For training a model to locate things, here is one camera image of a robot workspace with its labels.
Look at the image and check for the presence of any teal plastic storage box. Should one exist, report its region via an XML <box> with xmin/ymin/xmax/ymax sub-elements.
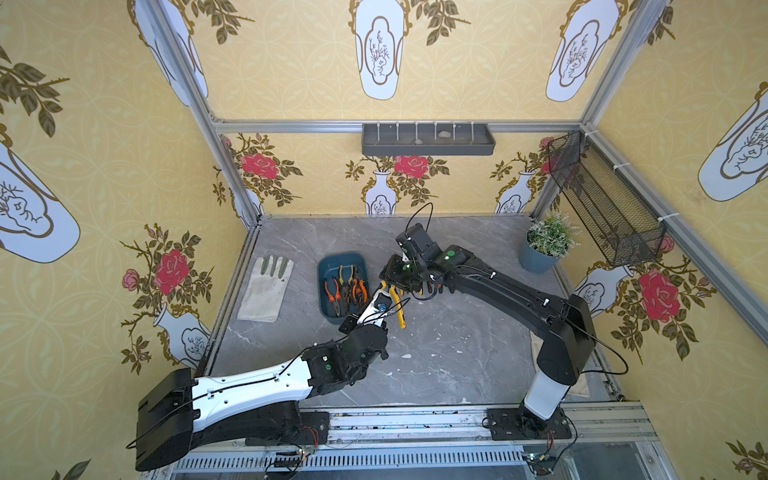
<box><xmin>317</xmin><ymin>252</ymin><xmax>373</xmax><ymax>325</ymax></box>

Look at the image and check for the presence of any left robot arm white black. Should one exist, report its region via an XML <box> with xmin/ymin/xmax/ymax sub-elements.
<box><xmin>130</xmin><ymin>323</ymin><xmax>388</xmax><ymax>472</ymax></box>

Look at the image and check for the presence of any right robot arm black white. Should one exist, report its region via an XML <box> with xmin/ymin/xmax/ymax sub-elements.
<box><xmin>380</xmin><ymin>245</ymin><xmax>596</xmax><ymax>421</ymax></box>

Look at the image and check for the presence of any left work glove beige green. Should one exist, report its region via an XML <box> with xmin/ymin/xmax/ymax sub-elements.
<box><xmin>236</xmin><ymin>255</ymin><xmax>294</xmax><ymax>323</ymax></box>

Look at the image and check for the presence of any blue flower pot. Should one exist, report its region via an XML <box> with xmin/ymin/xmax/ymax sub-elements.
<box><xmin>519</xmin><ymin>239</ymin><xmax>558</xmax><ymax>274</ymax></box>

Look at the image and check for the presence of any green white artificial plant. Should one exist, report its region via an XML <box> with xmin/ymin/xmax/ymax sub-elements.
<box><xmin>526</xmin><ymin>212</ymin><xmax>580</xmax><ymax>259</ymax></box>

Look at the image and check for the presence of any right work glove beige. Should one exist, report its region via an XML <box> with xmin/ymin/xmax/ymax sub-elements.
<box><xmin>530</xmin><ymin>333</ymin><xmax>590</xmax><ymax>398</ymax></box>

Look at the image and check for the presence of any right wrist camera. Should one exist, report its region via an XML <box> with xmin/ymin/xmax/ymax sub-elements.
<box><xmin>396</xmin><ymin>223</ymin><xmax>442</xmax><ymax>268</ymax></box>

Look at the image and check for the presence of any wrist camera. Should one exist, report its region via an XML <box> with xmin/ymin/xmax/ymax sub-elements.
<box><xmin>356</xmin><ymin>290</ymin><xmax>393</xmax><ymax>327</ymax></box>
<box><xmin>396</xmin><ymin>223</ymin><xmax>442</xmax><ymax>268</ymax></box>

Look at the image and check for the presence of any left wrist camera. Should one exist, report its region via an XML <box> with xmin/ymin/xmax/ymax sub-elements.
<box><xmin>356</xmin><ymin>290</ymin><xmax>393</xmax><ymax>327</ymax></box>

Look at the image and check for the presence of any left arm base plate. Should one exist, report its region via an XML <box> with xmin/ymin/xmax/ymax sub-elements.
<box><xmin>245</xmin><ymin>411</ymin><xmax>330</xmax><ymax>446</ymax></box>

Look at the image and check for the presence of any grey wall shelf tray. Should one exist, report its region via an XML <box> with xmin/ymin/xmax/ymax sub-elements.
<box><xmin>361</xmin><ymin>121</ymin><xmax>497</xmax><ymax>157</ymax></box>

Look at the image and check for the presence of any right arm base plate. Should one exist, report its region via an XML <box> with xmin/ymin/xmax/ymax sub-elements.
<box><xmin>481</xmin><ymin>406</ymin><xmax>573</xmax><ymax>441</ymax></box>

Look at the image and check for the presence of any black wire mesh basket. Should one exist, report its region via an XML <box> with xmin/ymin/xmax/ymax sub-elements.
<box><xmin>545</xmin><ymin>132</ymin><xmax>666</xmax><ymax>267</ymax></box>

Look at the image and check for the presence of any aluminium front rail frame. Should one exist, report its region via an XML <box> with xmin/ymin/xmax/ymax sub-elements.
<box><xmin>140</xmin><ymin>402</ymin><xmax>677</xmax><ymax>479</ymax></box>

